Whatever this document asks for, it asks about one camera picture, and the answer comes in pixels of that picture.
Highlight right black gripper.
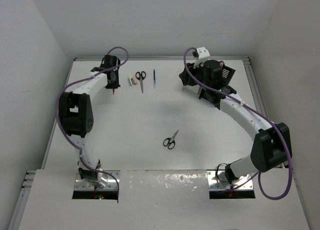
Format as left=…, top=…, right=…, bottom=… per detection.
left=180, top=59, right=211, bottom=90

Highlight blue dark pen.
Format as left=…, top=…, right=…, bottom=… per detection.
left=153, top=69, right=157, bottom=88

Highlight black handled scissors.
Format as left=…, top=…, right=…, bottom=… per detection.
left=162, top=130, right=179, bottom=150

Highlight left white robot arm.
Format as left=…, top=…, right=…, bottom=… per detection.
left=57, top=55, right=121, bottom=185

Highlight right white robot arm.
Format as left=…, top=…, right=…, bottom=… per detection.
left=179, top=60, right=292, bottom=183

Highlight black slatted container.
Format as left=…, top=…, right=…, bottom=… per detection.
left=221, top=64, right=236, bottom=85

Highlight white pink eraser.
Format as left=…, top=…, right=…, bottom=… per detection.
left=128, top=77, right=138, bottom=86

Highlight white slatted container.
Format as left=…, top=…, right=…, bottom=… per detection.
left=182, top=85, right=202, bottom=95

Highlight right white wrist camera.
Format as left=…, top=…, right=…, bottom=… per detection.
left=192, top=47, right=211, bottom=68

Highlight blue handled scissors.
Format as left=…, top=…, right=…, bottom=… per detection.
left=135, top=71, right=147, bottom=93

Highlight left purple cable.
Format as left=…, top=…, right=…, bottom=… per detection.
left=55, top=46, right=130, bottom=198

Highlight purple cable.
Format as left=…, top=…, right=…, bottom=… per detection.
left=55, top=46, right=130, bottom=198
left=183, top=47, right=293, bottom=200

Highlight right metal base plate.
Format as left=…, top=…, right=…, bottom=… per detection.
left=207, top=170, right=254, bottom=192

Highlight metal base plate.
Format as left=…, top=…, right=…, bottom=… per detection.
left=73, top=170, right=121, bottom=192
left=207, top=170, right=254, bottom=192

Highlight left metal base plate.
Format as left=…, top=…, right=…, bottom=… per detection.
left=73, top=170, right=121, bottom=192

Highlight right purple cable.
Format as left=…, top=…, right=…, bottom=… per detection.
left=183, top=47, right=293, bottom=200

